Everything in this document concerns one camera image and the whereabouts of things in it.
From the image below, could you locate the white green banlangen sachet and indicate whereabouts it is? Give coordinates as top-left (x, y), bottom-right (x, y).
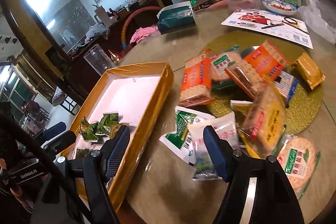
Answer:
top-left (75, 148), bottom-right (92, 159)

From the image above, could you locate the person's left hand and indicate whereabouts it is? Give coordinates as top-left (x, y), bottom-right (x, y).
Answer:
top-left (0, 158), bottom-right (33, 214)

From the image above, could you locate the teal tissue pack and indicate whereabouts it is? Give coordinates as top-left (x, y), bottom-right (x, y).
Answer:
top-left (157, 1), bottom-right (197, 35)

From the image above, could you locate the yellow soda cracker pack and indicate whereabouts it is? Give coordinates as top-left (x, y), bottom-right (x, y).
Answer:
top-left (239, 81), bottom-right (286, 159)

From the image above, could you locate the blue white cracker pack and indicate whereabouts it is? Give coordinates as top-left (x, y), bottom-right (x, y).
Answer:
top-left (274, 71), bottom-right (299, 107)

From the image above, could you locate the round green-label cracker pack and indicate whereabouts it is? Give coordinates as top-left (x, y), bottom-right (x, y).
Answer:
top-left (210, 45), bottom-right (242, 90)

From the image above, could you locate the clear plastic pitcher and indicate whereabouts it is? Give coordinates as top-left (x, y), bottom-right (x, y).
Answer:
top-left (84, 44), bottom-right (116, 76)

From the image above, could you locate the wooden round-back chair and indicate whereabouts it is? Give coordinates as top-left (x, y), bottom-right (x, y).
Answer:
top-left (121, 6), bottom-right (161, 50)

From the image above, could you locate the printed advertising flyer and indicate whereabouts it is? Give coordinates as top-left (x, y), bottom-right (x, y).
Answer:
top-left (221, 10), bottom-right (313, 49)

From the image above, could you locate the orange cracker pack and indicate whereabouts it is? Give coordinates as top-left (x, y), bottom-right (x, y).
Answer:
top-left (179, 52), bottom-right (215, 107)
top-left (243, 40), bottom-right (289, 80)

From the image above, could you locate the clear plastic container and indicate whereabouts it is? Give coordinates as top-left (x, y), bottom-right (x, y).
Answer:
top-left (227, 0), bottom-right (263, 11)

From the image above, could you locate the white milk powder bag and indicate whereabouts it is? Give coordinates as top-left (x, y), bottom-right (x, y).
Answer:
top-left (188, 112), bottom-right (239, 181)

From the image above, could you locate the yellow green pea snack packet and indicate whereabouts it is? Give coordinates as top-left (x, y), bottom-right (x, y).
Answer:
top-left (109, 123), bottom-right (129, 139)

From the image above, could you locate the white plastic bag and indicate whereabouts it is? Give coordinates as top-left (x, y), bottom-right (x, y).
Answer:
top-left (298, 0), bottom-right (335, 45)

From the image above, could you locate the gold foil snack bag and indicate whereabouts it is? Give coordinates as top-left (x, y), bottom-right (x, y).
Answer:
top-left (291, 52), bottom-right (326, 90)

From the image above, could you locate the gold-rimmed white tray box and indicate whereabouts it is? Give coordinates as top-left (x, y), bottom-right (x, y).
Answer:
top-left (70, 62), bottom-right (174, 210)

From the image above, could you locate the blue white ceramic dish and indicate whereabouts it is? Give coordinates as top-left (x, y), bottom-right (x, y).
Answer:
top-left (261, 0), bottom-right (297, 16)

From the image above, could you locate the gold glitter turntable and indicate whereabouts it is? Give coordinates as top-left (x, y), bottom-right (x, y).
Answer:
top-left (202, 30), bottom-right (323, 134)

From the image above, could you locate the pink cloth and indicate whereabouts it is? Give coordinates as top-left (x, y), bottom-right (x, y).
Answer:
top-left (130, 26), bottom-right (160, 44)

